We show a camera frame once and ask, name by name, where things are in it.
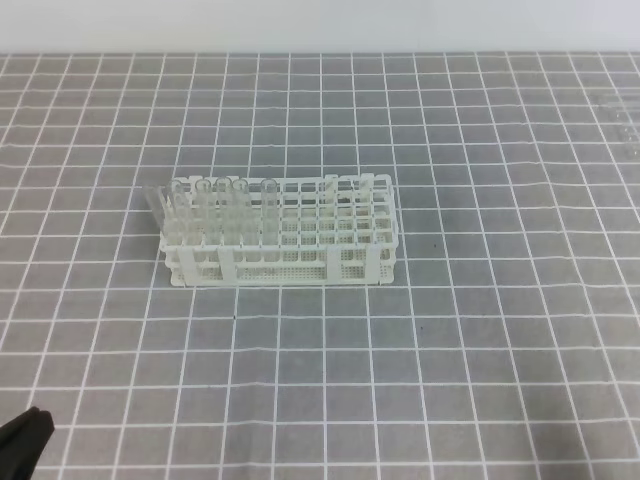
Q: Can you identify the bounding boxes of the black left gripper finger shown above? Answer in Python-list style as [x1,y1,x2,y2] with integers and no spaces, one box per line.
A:
[0,407,54,480]

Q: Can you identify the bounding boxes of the clear glass test tube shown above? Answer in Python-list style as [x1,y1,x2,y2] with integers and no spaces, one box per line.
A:
[261,178,279,246]

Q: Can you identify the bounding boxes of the leaning clear test tube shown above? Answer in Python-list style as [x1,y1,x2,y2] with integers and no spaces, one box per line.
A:
[143,186,166,232]

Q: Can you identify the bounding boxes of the clear test tube in rack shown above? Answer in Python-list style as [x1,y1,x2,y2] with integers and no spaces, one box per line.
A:
[170,179,188,243]

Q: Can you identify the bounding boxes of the white plastic test tube rack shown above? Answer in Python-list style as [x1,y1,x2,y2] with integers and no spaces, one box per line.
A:
[159,173,399,287]

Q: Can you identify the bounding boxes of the grey checked tablecloth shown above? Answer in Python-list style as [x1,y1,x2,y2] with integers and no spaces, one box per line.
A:
[1,52,639,479]

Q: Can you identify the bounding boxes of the clear plastic tray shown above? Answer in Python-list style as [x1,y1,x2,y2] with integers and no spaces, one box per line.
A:
[599,91,639,144]

